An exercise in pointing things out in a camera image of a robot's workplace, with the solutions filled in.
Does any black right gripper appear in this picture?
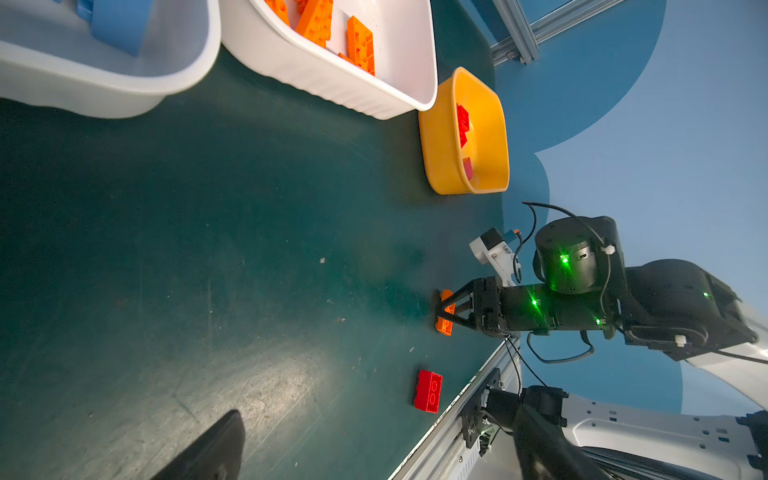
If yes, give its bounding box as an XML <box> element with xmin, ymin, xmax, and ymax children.
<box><xmin>436</xmin><ymin>277</ymin><xmax>618</xmax><ymax>338</ymax></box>

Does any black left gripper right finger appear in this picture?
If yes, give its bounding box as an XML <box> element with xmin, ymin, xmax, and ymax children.
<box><xmin>512</xmin><ymin>405</ymin><xmax>610</xmax><ymax>479</ymax></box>

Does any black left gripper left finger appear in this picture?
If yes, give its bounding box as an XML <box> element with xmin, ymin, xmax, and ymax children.
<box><xmin>152</xmin><ymin>410</ymin><xmax>246</xmax><ymax>480</ymax></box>

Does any orange lego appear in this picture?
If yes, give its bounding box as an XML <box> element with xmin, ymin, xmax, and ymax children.
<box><xmin>265</xmin><ymin>0</ymin><xmax>290</xmax><ymax>25</ymax></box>
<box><xmin>295</xmin><ymin>0</ymin><xmax>334</xmax><ymax>48</ymax></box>
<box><xmin>435</xmin><ymin>289</ymin><xmax>456</xmax><ymax>336</ymax></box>
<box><xmin>346</xmin><ymin>16</ymin><xmax>376</xmax><ymax>76</ymax></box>

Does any long red lego brick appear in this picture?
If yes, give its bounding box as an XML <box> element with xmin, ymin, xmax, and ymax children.
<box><xmin>456</xmin><ymin>104</ymin><xmax>471</xmax><ymax>148</ymax></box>

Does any blue lego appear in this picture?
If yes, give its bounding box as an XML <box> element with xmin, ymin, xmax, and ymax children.
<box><xmin>76</xmin><ymin>0</ymin><xmax>154</xmax><ymax>56</ymax></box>

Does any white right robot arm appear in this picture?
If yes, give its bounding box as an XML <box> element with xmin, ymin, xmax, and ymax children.
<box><xmin>435</xmin><ymin>213</ymin><xmax>767</xmax><ymax>479</ymax></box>

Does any red lego bottom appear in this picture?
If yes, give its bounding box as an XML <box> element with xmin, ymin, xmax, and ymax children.
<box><xmin>413</xmin><ymin>370</ymin><xmax>443</xmax><ymax>414</ymax></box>

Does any yellow plastic bin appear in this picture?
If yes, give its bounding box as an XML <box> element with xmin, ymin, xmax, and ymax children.
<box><xmin>418</xmin><ymin>67</ymin><xmax>510</xmax><ymax>195</ymax></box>

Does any white middle plastic bin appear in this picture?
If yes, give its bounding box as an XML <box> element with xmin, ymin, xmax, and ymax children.
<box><xmin>219</xmin><ymin>0</ymin><xmax>438</xmax><ymax>120</ymax></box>

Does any white plastic bin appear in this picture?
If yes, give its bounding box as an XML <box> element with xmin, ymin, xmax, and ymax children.
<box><xmin>1</xmin><ymin>1</ymin><xmax>221</xmax><ymax>119</ymax></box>
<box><xmin>219</xmin><ymin>0</ymin><xmax>438</xmax><ymax>120</ymax></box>

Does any white left plastic bin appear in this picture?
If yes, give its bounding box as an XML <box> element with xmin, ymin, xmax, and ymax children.
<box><xmin>1</xmin><ymin>1</ymin><xmax>221</xmax><ymax>119</ymax></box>

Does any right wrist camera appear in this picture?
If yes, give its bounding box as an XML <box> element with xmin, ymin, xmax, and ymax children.
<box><xmin>469</xmin><ymin>228</ymin><xmax>521</xmax><ymax>287</ymax></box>

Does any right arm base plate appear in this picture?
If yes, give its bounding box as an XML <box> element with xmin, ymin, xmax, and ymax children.
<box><xmin>458</xmin><ymin>368</ymin><xmax>568</xmax><ymax>451</ymax></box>

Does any left aluminium frame post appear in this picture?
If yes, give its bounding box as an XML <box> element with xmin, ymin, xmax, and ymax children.
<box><xmin>493</xmin><ymin>0</ymin><xmax>540</xmax><ymax>65</ymax></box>

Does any horizontal aluminium frame rail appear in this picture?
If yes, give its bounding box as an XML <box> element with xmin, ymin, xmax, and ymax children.
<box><xmin>491</xmin><ymin>0</ymin><xmax>623</xmax><ymax>66</ymax></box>

